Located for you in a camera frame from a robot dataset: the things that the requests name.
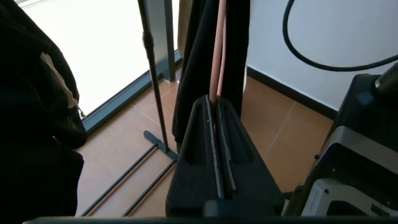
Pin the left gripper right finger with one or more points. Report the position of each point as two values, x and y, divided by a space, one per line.
255 186

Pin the black T-shirt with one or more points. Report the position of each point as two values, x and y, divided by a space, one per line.
196 77

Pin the pink clothes hanger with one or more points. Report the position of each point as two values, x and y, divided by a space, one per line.
217 46

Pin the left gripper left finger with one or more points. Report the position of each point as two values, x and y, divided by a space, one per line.
189 186

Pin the black clothes rack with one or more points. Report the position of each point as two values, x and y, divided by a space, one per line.
152 62

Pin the black shorts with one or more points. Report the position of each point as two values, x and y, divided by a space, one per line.
31 124

